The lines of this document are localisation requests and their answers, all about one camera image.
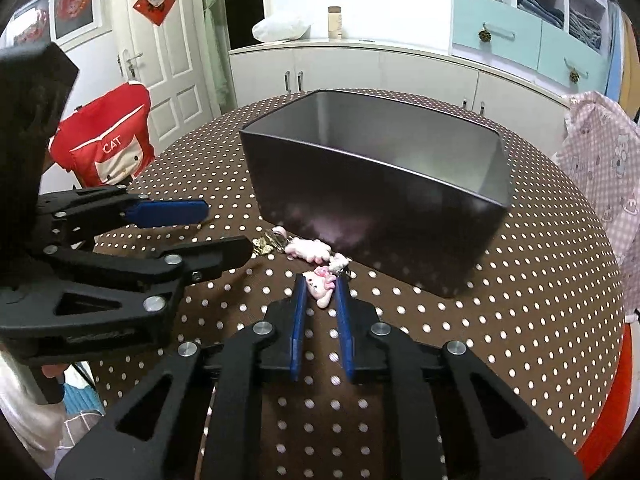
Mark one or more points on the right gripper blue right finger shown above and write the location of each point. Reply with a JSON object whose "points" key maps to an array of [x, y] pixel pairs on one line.
{"points": [[342, 297]]}

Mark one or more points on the white pillow bundle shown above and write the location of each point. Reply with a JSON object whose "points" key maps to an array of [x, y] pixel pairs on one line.
{"points": [[280, 27]]}

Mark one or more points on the white panel door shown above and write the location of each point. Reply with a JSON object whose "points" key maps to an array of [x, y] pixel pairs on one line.
{"points": [[170, 61]]}

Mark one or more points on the white low sideboard cabinet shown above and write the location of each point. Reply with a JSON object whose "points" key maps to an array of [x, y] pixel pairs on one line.
{"points": [[267, 70]]}

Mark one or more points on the pink cat charm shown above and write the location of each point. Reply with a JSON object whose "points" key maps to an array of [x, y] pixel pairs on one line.
{"points": [[320, 283]]}

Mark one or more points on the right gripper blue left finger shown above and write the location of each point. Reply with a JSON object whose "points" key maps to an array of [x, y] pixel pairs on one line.
{"points": [[300, 294]]}

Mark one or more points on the hanging clothes row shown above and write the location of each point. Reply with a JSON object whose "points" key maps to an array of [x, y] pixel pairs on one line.
{"points": [[622, 85]]}

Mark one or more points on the red diamond door decoration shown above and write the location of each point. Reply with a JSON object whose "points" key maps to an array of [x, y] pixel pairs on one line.
{"points": [[154, 10]]}

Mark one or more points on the beige bottle with lid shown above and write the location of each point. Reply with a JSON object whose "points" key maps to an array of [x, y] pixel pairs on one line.
{"points": [[335, 30]]}

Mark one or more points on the green door curtain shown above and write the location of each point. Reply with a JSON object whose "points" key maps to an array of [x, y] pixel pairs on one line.
{"points": [[217, 53]]}

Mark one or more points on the person's left hand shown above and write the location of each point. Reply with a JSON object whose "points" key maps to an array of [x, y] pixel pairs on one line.
{"points": [[54, 370]]}

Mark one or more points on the red cat chair cover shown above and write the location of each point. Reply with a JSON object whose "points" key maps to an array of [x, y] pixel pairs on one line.
{"points": [[107, 141]]}

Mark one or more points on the turquoise drawer unit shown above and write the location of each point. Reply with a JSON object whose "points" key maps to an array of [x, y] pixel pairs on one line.
{"points": [[512, 40]]}

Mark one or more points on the brown polka dot tablecloth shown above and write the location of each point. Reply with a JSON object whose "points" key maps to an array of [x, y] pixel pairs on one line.
{"points": [[543, 308]]}

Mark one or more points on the pink checked cloth cover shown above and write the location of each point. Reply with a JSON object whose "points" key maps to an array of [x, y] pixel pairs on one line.
{"points": [[600, 153]]}

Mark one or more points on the pink bunny charm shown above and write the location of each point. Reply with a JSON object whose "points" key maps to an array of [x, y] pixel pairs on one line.
{"points": [[311, 251]]}

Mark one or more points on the white sleeve left forearm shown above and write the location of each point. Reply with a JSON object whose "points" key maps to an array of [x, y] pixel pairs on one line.
{"points": [[48, 431]]}

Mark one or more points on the window with red decorations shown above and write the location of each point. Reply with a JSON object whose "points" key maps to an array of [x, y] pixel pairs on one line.
{"points": [[67, 23]]}

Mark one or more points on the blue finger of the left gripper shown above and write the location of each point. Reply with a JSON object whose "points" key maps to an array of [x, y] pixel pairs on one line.
{"points": [[206, 261], [161, 213]]}

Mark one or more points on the grey metal tin box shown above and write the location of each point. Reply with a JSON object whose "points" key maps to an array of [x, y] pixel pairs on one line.
{"points": [[414, 192]]}

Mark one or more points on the small silver charm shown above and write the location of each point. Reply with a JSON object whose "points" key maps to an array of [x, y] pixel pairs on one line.
{"points": [[271, 241]]}

